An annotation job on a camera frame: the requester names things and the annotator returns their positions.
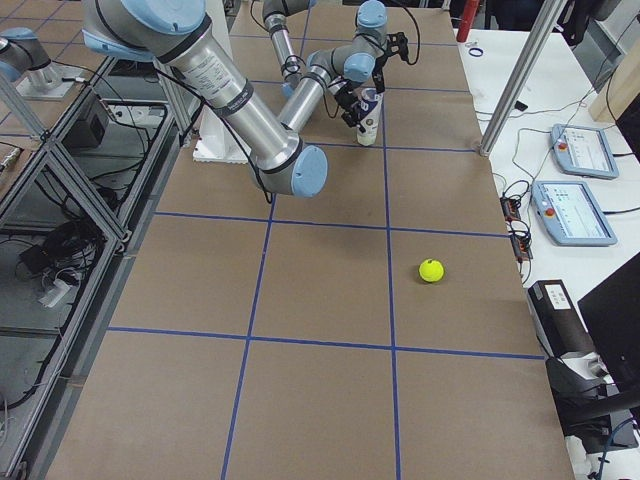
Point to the black monitor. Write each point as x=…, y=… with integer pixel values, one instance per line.
x=611, y=313

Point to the aluminium side frame rack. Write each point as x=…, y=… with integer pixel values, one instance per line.
x=83, y=166

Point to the black box with label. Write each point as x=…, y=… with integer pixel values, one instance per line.
x=557, y=321

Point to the red cylinder bottle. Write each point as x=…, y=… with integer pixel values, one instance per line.
x=467, y=19

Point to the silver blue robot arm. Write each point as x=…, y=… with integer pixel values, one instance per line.
x=179, y=34
x=290, y=40

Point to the aluminium frame post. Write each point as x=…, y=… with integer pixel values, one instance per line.
x=530, y=52

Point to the blue teach pendant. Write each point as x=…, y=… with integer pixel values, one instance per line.
x=583, y=151
x=571, y=215

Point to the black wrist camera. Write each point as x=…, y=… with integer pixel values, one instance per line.
x=397, y=44

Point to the small black square puck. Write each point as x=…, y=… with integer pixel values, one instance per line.
x=520, y=106

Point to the near blue teach pendant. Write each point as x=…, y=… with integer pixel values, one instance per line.
x=571, y=215

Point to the orange black electronics board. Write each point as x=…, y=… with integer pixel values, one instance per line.
x=518, y=230

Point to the far blue teach pendant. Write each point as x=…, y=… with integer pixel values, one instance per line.
x=583, y=151

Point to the clear tennis ball can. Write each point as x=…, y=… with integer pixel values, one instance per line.
x=371, y=104

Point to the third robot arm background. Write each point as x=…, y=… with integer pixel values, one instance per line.
x=24, y=59

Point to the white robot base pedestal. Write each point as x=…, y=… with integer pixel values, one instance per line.
x=215, y=143

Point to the blue tape roll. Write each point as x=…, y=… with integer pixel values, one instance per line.
x=476, y=52

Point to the brown paper table mat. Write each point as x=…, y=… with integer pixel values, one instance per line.
x=296, y=340

